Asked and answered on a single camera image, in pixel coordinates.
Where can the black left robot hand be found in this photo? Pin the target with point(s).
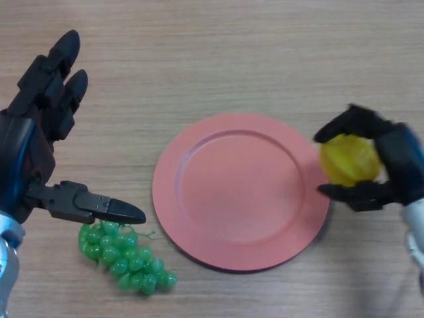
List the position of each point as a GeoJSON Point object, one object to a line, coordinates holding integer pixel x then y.
{"type": "Point", "coordinates": [26, 142]}

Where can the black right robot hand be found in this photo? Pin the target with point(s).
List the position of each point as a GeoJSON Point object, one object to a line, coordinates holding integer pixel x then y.
{"type": "Point", "coordinates": [404, 162]}

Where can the yellow starfruit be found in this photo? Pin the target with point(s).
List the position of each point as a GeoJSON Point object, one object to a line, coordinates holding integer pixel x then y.
{"type": "Point", "coordinates": [351, 159]}

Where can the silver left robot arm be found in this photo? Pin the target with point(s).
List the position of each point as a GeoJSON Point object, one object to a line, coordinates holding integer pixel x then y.
{"type": "Point", "coordinates": [8, 265]}

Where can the pink round plate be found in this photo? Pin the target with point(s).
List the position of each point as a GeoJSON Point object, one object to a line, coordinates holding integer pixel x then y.
{"type": "Point", "coordinates": [238, 195]}

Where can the green grape bunch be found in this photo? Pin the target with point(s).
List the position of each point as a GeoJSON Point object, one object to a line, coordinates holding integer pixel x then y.
{"type": "Point", "coordinates": [124, 261]}

